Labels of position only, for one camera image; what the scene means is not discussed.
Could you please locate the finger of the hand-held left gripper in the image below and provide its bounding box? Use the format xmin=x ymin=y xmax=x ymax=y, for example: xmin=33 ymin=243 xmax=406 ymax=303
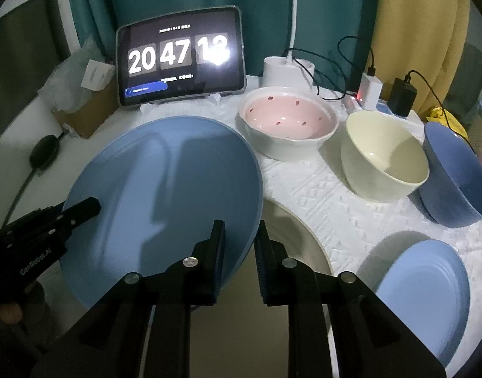
xmin=62 ymin=197 xmax=102 ymax=231

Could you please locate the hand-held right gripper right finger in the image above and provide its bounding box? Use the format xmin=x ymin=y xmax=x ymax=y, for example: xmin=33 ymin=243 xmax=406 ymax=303
xmin=253 ymin=220 xmax=448 ymax=378

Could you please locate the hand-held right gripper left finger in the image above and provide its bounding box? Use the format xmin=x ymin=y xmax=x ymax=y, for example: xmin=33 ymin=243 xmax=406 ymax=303
xmin=30 ymin=220 xmax=226 ymax=378

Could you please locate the large blue plate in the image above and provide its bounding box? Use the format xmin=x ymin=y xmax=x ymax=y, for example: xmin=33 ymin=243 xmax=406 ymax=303
xmin=60 ymin=116 xmax=264 ymax=311

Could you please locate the pink spotted bowl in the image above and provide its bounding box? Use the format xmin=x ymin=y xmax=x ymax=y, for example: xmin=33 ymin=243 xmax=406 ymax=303
xmin=236 ymin=86 xmax=340 ymax=162

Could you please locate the cream bowl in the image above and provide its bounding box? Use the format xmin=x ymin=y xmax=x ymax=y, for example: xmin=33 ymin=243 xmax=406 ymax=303
xmin=340 ymin=110 xmax=429 ymax=204

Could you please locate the dark blue bowl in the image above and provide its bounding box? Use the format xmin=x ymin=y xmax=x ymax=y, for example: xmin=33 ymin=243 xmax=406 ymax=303
xmin=416 ymin=121 xmax=482 ymax=229

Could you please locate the person's left hand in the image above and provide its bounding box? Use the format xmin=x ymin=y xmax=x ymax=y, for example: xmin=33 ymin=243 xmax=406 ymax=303
xmin=0 ymin=301 xmax=25 ymax=325

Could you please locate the beige plate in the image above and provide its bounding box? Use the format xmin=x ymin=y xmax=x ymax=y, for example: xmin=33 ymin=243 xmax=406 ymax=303
xmin=224 ymin=197 xmax=333 ymax=308

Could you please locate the white textured tablecloth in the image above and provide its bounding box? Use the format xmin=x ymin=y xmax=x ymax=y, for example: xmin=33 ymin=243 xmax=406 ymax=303
xmin=139 ymin=75 xmax=482 ymax=363

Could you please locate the clear plastic bag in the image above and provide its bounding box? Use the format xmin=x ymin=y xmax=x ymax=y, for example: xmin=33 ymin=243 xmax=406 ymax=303
xmin=42 ymin=39 xmax=116 ymax=111

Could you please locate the small white box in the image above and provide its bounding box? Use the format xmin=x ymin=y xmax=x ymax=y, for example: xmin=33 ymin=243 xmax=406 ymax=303
xmin=81 ymin=60 xmax=112 ymax=91

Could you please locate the small blue plate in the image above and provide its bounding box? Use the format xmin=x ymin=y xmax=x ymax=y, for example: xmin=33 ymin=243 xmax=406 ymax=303
xmin=375 ymin=239 xmax=470 ymax=371

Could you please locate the tablet with clock display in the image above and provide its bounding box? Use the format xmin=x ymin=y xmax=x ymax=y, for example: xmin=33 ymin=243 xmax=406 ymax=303
xmin=116 ymin=6 xmax=247 ymax=108

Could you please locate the white power strip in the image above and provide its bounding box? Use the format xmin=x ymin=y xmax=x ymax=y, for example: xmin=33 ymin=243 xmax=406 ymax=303
xmin=343 ymin=94 xmax=411 ymax=121

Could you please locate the white desk lamp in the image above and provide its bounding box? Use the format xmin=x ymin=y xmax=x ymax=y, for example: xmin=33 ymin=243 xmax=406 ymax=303
xmin=262 ymin=0 xmax=317 ymax=96

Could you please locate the white charger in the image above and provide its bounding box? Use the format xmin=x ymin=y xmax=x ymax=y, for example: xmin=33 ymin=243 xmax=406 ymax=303
xmin=359 ymin=63 xmax=383 ymax=111

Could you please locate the black charger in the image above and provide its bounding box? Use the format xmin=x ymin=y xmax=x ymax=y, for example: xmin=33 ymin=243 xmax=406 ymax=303
xmin=388 ymin=78 xmax=418 ymax=117

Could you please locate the yellow packet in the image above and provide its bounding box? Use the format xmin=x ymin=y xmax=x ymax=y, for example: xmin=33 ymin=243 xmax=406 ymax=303
xmin=428 ymin=106 xmax=468 ymax=138

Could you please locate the yellow curtain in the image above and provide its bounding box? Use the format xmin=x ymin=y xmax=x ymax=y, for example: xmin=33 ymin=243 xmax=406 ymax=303
xmin=372 ymin=0 xmax=472 ymax=115

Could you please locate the grey chair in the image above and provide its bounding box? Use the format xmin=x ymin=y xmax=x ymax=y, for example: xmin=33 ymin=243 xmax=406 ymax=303
xmin=457 ymin=43 xmax=482 ymax=101

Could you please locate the black puck cable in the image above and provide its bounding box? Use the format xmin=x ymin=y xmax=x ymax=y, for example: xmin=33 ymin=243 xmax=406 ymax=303
xmin=1 ymin=167 xmax=41 ymax=229

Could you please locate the black lamp cable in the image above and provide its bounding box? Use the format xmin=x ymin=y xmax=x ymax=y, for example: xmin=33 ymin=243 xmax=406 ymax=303
xmin=284 ymin=48 xmax=361 ymax=101

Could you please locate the black looped charger cable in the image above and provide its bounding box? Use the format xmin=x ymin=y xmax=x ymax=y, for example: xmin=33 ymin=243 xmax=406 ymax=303
xmin=337 ymin=35 xmax=377 ymax=93

